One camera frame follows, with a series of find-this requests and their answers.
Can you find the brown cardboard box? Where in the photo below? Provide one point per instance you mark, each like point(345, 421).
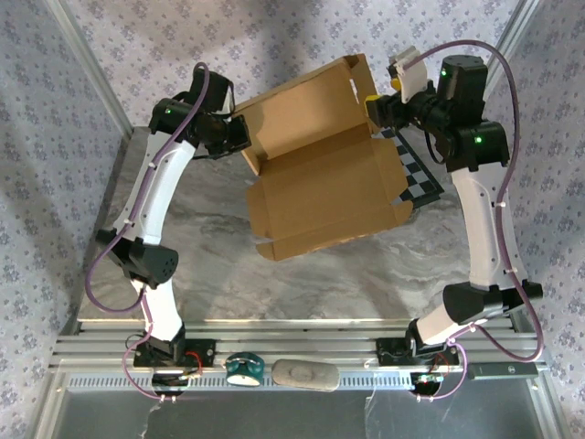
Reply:
point(320, 183)

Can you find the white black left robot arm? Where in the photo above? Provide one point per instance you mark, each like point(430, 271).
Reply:
point(160, 192)

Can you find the black grey chessboard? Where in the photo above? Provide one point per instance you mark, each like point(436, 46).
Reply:
point(418, 178)

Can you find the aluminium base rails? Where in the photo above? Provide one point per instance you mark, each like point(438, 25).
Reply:
point(297, 338)

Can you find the teal alarm clock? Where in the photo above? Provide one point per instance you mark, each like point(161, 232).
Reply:
point(242, 368)

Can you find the left circuit board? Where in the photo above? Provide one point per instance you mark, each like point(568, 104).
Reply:
point(171, 379)

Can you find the circuit board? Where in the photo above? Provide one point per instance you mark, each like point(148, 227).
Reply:
point(427, 378)
point(171, 379)

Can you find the grey oval pad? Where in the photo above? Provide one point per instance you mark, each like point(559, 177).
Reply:
point(304, 375)

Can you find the right circuit board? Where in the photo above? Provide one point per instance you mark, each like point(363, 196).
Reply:
point(427, 378)

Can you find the black flat bar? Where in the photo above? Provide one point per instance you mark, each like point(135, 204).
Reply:
point(503, 371)

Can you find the aluminium right post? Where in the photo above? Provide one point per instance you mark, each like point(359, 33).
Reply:
point(517, 27)

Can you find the aluminium post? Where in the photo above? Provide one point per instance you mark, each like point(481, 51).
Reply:
point(517, 27)
point(93, 68)

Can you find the aluminium left post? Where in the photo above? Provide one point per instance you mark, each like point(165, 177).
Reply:
point(93, 68)

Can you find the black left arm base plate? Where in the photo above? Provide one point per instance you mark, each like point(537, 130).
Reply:
point(201, 352)

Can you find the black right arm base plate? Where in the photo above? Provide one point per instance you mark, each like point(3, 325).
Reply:
point(388, 352)

